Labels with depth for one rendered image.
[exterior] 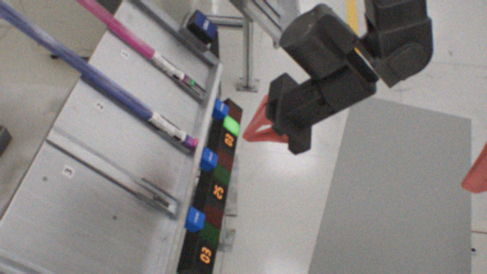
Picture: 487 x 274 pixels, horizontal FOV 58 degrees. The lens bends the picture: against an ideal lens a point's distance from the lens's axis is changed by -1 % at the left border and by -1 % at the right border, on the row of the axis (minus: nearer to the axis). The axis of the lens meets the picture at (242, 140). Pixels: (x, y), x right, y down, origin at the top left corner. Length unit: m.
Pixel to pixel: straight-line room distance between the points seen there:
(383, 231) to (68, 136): 0.50
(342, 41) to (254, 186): 1.05
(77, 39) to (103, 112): 1.35
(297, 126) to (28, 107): 0.59
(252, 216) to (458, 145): 0.74
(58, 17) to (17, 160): 1.11
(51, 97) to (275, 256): 0.79
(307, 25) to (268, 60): 1.47
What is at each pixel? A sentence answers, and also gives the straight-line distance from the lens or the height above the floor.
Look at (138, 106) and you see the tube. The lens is 0.64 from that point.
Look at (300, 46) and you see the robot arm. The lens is 0.51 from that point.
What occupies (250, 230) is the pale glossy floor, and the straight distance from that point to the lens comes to 1.43.
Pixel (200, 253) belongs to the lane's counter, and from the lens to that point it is 0.66.
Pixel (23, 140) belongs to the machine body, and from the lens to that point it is 0.92.
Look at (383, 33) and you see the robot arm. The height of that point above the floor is 0.96.
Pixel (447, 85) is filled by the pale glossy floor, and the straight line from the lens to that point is 2.04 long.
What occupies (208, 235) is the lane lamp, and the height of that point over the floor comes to 0.66.
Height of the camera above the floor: 1.25
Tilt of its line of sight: 49 degrees down
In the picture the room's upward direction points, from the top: straight up
